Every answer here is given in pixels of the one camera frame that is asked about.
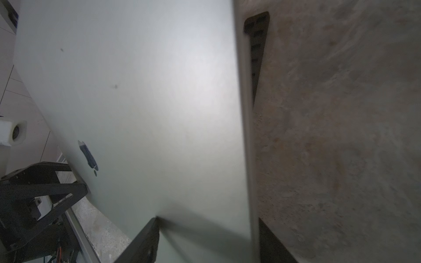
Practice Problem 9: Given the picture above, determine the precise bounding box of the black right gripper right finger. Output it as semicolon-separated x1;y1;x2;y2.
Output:
259;218;297;263

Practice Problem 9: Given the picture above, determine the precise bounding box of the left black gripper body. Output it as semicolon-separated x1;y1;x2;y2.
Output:
1;198;66;263

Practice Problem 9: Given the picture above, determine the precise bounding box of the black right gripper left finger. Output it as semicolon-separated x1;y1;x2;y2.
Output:
115;217;160;263

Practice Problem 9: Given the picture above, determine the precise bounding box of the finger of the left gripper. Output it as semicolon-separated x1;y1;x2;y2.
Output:
0;161;89;244

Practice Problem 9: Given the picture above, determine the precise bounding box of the silver laptop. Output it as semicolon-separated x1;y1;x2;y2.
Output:
14;1;259;263

